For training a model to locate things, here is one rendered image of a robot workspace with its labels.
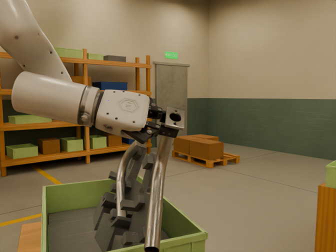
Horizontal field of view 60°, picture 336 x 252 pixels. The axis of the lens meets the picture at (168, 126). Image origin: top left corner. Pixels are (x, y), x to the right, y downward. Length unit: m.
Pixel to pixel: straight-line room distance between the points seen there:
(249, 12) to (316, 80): 2.45
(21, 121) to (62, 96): 4.91
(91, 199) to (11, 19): 0.88
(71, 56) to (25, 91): 5.18
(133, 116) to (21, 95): 0.21
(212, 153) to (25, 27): 4.97
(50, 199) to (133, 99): 0.80
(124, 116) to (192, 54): 7.74
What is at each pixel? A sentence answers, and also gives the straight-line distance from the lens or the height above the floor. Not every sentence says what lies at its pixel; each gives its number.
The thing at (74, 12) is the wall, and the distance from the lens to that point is 6.59.
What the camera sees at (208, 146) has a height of 0.39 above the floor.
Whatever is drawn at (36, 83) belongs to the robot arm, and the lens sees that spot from 0.62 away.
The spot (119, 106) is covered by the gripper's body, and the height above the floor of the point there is 1.31.
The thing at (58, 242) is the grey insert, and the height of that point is 0.85.
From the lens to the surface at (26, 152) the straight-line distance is 5.60.
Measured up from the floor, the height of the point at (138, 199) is 1.03.
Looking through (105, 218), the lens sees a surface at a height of 0.92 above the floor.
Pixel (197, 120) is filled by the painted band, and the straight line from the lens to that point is 8.39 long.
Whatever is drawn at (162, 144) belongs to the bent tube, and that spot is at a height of 1.22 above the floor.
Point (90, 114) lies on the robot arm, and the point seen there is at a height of 1.29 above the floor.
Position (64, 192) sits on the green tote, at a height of 0.92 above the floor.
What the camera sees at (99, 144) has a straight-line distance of 6.04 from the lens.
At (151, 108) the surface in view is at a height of 1.30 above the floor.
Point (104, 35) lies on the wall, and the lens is 6.78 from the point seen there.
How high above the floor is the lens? 1.33
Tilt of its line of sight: 6 degrees down
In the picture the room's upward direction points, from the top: straight up
